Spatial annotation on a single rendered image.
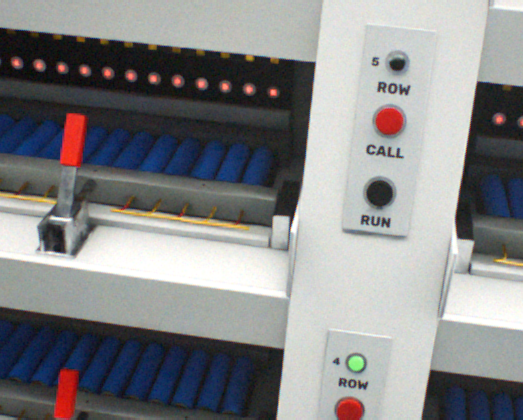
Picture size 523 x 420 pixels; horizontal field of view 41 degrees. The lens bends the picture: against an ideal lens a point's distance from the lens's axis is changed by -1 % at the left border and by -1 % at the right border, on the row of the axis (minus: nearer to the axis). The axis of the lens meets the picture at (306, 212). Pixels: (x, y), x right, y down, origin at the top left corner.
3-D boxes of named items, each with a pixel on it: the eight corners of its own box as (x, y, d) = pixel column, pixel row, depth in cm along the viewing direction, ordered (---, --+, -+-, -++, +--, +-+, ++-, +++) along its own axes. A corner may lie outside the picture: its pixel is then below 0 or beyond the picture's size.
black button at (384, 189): (391, 208, 42) (394, 182, 41) (364, 205, 42) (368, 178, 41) (390, 204, 43) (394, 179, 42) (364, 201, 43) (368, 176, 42)
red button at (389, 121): (401, 137, 41) (405, 109, 40) (374, 133, 41) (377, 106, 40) (400, 135, 42) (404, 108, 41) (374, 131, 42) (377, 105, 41)
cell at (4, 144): (37, 118, 59) (1, 152, 53) (40, 137, 60) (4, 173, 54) (17, 115, 59) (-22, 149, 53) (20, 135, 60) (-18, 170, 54)
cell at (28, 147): (63, 124, 59) (29, 159, 53) (60, 142, 60) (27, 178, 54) (42, 116, 59) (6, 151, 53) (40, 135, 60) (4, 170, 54)
